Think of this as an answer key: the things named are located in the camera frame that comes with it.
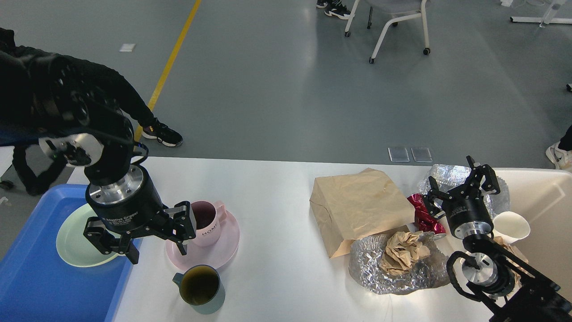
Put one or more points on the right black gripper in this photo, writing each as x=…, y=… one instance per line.
x=466, y=212

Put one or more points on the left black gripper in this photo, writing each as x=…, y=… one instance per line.
x=132, y=208

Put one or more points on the pink HOME mug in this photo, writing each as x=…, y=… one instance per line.
x=208, y=218

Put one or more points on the dark teal cup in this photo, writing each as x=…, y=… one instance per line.
x=202, y=288

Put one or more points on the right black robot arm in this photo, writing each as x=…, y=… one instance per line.
x=485, y=271

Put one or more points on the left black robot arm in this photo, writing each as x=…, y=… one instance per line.
x=104, y=162

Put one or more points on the back crumpled foil container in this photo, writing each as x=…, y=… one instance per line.
x=450, y=176

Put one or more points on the crushed red can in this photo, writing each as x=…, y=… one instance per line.
x=423, y=220

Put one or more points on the right floor socket cover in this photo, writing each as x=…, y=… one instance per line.
x=422, y=154

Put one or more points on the floor socket cover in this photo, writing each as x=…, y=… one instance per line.
x=422, y=154
x=398, y=154

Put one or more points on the white paper cup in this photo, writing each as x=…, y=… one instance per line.
x=511, y=227

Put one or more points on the light green plate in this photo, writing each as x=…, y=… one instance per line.
x=71, y=245

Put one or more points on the left floor socket cover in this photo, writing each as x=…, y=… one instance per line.
x=398, y=154

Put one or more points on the crumpled brown paper scrap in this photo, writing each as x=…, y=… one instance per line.
x=514, y=251

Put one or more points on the pink plate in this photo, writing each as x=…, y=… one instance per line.
x=216, y=255

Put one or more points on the white plastic bin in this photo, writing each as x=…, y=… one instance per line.
x=543, y=198

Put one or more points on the crumpled brown paper ball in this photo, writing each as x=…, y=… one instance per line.
x=402, y=251

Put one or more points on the front crumpled foil tray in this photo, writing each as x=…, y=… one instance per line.
x=365, y=267

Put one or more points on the black sneaker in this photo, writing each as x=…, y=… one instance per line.
x=163, y=134

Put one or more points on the white sneaker at right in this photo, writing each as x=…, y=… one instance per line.
x=560, y=158

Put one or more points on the brown paper bag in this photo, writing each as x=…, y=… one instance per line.
x=353, y=206

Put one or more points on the blue plastic tray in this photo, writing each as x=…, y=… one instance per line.
x=37, y=286

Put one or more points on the white side table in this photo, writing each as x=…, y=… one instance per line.
x=6, y=158

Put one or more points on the white stand base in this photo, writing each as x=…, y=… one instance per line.
x=548, y=17

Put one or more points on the seated person in black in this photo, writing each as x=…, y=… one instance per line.
x=129, y=98

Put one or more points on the black sneakers at top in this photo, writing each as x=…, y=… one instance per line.
x=334, y=8

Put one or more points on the white frame office chair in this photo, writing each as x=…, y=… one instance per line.
x=399, y=10

